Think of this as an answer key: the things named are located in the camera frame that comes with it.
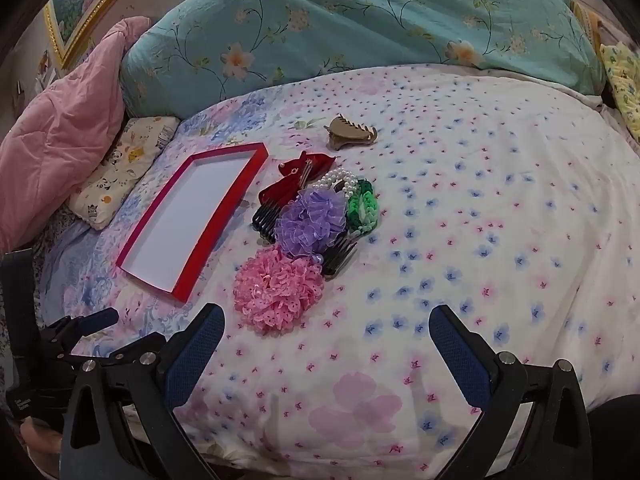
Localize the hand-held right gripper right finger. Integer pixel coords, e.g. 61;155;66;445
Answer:
428;304;593;480

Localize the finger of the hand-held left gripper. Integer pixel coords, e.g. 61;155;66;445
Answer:
44;307;121;350
75;335;167;362

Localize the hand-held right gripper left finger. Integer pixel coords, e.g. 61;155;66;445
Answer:
60;304;226;480

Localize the pink frilly flower scrunchie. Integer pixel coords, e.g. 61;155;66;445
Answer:
233;249;325;336

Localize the red shallow cardboard box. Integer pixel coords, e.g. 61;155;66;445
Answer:
116;142;268;306

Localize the red velvet bow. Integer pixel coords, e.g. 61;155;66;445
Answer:
257;151;337;207

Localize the brown claw hair clip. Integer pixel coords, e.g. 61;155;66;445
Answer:
326;114;378;151

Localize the person's left hand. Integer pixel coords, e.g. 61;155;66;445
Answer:
21;417;65;465

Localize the floral bed sheet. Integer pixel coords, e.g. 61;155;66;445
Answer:
30;65;640;466

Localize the cream cartoon print pillow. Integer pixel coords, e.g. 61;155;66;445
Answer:
69;116;180;231

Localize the pink pillow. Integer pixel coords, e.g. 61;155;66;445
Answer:
0;16;153;256

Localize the yellow printed cloth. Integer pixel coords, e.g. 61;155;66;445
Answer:
600;40;640;141

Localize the teal floral quilt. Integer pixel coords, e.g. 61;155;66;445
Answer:
120;0;608;121

